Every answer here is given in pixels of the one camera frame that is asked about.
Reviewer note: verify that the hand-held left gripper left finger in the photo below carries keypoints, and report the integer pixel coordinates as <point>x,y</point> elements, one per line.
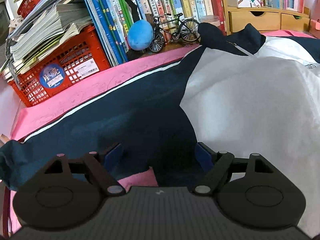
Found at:
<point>113,155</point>

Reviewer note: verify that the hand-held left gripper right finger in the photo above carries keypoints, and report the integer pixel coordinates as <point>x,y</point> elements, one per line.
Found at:
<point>203,157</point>

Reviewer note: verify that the white and navy jacket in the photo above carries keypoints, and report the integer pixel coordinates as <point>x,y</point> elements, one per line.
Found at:
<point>150,100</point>

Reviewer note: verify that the pink printed blanket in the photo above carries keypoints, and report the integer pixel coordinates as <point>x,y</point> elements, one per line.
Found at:
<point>75,92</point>

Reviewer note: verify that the red plastic crate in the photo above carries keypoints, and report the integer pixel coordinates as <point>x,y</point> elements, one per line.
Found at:
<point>75,55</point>

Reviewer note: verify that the miniature black bicycle model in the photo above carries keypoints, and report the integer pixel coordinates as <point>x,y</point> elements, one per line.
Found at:
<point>155,42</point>

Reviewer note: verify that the round blue plush ball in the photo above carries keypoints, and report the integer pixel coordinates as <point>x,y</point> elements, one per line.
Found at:
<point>140,36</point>

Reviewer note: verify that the stack of magazines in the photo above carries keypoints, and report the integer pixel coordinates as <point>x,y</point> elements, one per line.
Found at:
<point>50,27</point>

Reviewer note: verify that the wooden drawer organizer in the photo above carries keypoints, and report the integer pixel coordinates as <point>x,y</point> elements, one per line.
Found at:
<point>250,21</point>

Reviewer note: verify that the row of colourful children's books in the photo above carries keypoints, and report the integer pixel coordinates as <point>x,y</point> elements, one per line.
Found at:
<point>175,0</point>

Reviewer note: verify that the small pink box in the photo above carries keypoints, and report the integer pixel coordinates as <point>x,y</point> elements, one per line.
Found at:
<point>315,27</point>

